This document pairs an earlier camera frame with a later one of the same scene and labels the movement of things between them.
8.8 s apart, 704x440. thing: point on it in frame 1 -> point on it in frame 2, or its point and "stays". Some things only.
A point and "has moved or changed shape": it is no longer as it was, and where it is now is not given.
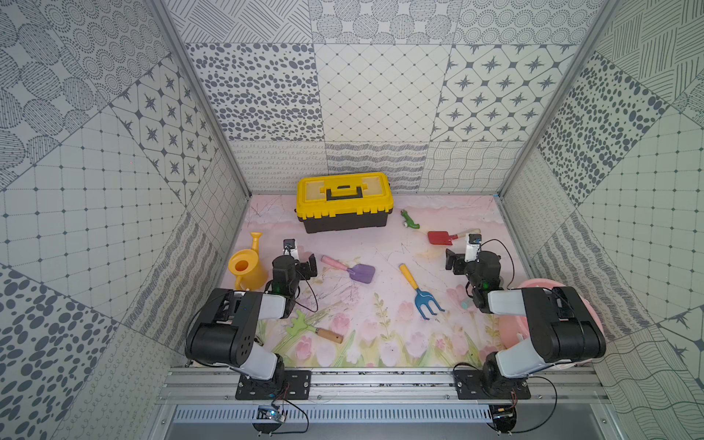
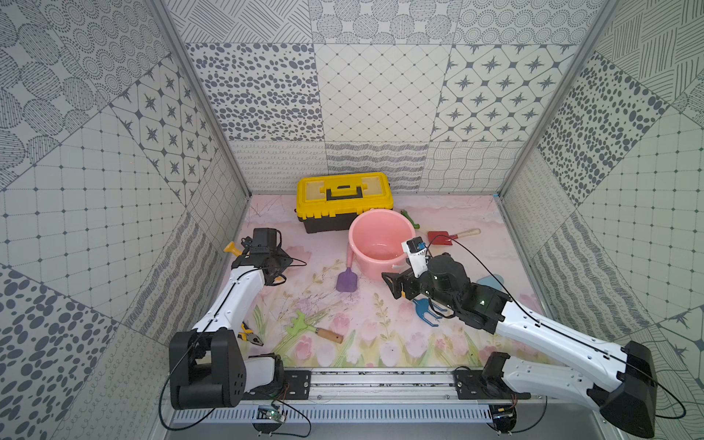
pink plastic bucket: [512, 328] -> [376, 239]
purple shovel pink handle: [334, 262] -> [346, 281]
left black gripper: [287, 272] -> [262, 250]
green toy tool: [409, 222] stays
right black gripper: [458, 259] -> [407, 277]
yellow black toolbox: [344, 201] stays
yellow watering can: [248, 267] has moved or changed shape
